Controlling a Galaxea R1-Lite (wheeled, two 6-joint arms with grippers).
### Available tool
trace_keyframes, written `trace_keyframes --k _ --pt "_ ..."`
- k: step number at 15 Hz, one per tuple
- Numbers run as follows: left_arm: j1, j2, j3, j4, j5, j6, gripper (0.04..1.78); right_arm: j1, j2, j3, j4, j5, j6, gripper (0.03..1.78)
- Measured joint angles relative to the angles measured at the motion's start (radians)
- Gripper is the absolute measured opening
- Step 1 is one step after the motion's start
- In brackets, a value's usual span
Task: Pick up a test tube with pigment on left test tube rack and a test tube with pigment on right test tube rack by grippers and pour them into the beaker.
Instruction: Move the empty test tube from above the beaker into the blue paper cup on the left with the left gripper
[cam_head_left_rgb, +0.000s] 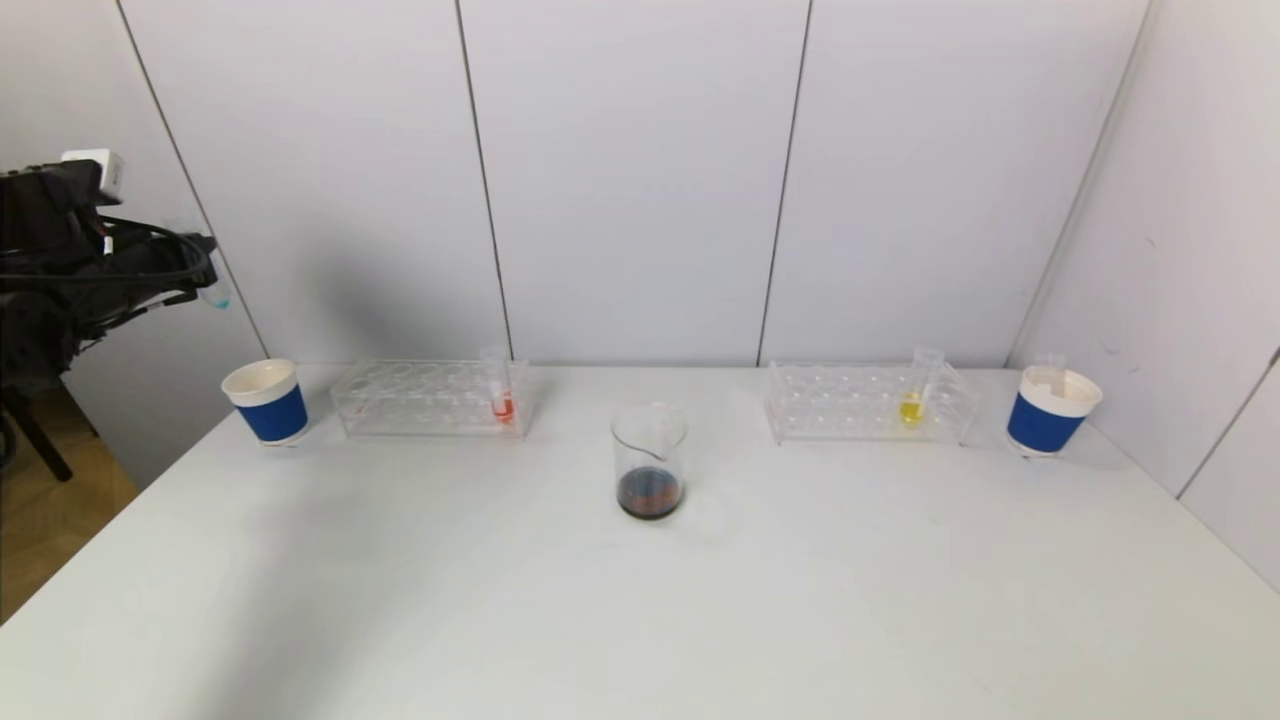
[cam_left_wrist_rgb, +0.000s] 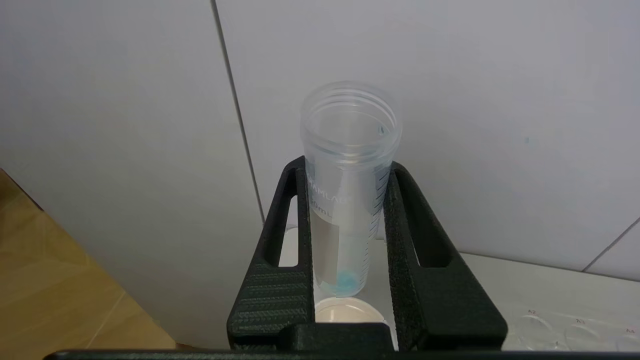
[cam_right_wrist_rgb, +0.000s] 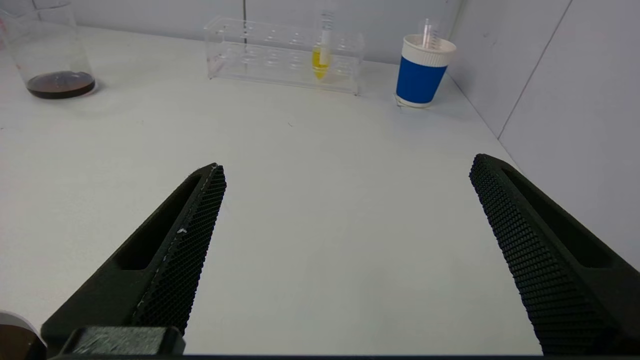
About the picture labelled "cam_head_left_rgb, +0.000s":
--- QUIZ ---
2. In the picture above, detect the clear glass beaker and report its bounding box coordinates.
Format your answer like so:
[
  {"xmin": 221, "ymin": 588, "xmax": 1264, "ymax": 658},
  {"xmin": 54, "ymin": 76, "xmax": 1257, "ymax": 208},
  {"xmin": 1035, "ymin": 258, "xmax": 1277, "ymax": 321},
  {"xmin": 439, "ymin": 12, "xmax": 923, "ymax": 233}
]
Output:
[{"xmin": 610, "ymin": 401, "xmax": 689, "ymax": 522}]

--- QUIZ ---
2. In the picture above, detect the test tube with yellow liquid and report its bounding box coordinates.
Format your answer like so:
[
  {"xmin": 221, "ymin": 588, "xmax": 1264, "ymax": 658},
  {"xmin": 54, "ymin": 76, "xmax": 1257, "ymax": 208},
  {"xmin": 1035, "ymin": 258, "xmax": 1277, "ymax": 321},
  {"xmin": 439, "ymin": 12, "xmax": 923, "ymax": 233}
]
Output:
[{"xmin": 896, "ymin": 346, "xmax": 945, "ymax": 429}]

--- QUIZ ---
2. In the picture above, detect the test tube with blue liquid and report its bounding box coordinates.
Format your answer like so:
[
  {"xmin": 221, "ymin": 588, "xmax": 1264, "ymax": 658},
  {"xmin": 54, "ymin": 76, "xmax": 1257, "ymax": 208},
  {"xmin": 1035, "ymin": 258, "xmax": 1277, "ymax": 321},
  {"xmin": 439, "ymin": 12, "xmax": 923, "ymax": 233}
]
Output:
[{"xmin": 165, "ymin": 215, "xmax": 235, "ymax": 312}]

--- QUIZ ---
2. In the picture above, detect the clear acrylic test tube rack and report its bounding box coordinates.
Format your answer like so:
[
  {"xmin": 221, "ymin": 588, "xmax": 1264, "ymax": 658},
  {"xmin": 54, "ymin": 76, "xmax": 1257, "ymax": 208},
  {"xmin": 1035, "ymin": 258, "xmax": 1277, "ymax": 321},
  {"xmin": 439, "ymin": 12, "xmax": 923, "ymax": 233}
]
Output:
[
  {"xmin": 764, "ymin": 360, "xmax": 982, "ymax": 447},
  {"xmin": 331, "ymin": 359, "xmax": 534, "ymax": 441}
]

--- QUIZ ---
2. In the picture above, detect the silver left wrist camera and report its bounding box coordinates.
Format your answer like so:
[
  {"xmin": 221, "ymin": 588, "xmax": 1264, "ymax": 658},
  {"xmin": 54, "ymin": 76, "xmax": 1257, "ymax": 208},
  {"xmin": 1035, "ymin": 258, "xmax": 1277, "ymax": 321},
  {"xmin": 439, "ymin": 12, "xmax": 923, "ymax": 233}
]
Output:
[{"xmin": 60, "ymin": 149, "xmax": 126, "ymax": 206}]

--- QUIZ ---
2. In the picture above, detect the black chair frame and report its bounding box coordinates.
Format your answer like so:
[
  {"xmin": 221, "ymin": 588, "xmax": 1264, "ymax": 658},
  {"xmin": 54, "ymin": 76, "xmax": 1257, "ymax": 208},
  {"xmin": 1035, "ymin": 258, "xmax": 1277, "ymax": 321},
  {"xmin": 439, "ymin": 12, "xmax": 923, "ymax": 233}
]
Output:
[{"xmin": 0, "ymin": 385, "xmax": 77, "ymax": 486}]

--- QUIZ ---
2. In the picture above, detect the black camera cable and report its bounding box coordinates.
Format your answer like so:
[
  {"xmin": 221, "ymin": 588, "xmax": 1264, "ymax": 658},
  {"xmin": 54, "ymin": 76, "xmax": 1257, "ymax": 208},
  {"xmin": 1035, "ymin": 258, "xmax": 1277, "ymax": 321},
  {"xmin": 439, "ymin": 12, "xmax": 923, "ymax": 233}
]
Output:
[{"xmin": 0, "ymin": 215, "xmax": 221, "ymax": 293}]

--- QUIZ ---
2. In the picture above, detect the blue and white paper cup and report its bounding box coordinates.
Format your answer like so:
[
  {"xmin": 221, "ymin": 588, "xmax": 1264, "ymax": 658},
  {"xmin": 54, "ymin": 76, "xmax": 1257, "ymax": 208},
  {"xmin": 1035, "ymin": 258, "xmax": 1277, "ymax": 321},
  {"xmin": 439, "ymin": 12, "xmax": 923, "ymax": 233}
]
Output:
[
  {"xmin": 221, "ymin": 358, "xmax": 310, "ymax": 448},
  {"xmin": 1005, "ymin": 364, "xmax": 1104, "ymax": 460}
]

